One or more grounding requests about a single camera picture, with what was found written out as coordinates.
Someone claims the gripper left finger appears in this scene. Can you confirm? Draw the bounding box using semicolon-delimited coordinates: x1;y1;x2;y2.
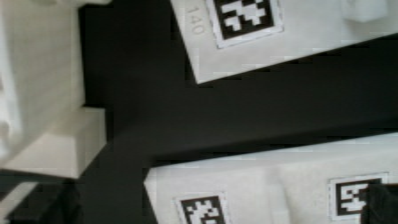
0;171;79;224

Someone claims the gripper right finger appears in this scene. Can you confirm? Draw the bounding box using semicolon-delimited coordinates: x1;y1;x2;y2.
360;184;398;224

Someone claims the white cabinet body box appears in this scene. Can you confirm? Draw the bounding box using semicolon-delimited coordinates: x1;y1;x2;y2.
0;0;111;178

